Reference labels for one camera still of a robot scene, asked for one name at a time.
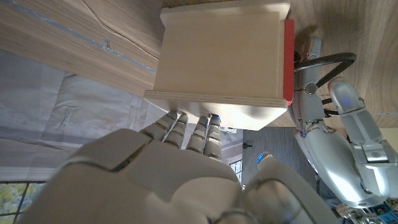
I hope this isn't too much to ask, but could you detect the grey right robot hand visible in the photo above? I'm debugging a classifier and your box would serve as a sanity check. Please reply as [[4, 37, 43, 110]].
[[15, 111, 340, 224]]

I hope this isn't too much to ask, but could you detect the wooden box with slot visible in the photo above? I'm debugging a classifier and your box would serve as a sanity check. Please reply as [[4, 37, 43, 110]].
[[143, 0, 292, 131]]

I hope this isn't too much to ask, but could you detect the printed window backdrop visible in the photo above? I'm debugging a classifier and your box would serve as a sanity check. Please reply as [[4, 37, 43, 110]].
[[0, 49, 244, 224]]

